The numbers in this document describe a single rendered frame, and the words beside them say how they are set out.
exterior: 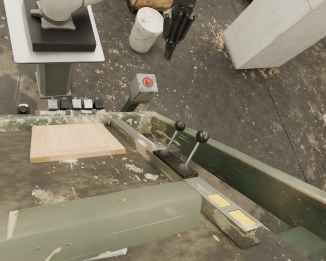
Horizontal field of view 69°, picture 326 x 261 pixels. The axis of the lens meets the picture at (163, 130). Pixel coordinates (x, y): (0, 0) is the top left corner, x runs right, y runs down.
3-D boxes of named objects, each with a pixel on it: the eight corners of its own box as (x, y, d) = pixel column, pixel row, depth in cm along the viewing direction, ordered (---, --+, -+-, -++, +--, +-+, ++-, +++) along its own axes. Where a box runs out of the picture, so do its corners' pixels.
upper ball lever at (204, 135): (182, 171, 70) (206, 131, 70) (190, 176, 66) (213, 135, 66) (173, 167, 68) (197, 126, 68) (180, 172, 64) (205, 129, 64)
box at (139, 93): (144, 87, 158) (154, 73, 143) (147, 104, 155) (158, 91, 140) (127, 87, 153) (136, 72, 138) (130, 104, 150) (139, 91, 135)
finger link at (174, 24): (183, 12, 76) (179, 12, 76) (173, 44, 84) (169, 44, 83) (177, 6, 79) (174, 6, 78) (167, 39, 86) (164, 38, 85)
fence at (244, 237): (119, 125, 128) (119, 118, 127) (261, 242, 47) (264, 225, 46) (110, 126, 126) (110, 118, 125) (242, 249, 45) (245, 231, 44)
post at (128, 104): (114, 128, 220) (141, 91, 156) (115, 134, 219) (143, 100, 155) (107, 128, 218) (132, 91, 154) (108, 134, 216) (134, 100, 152)
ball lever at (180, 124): (164, 156, 80) (183, 121, 80) (169, 160, 77) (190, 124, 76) (156, 152, 78) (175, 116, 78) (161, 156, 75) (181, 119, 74)
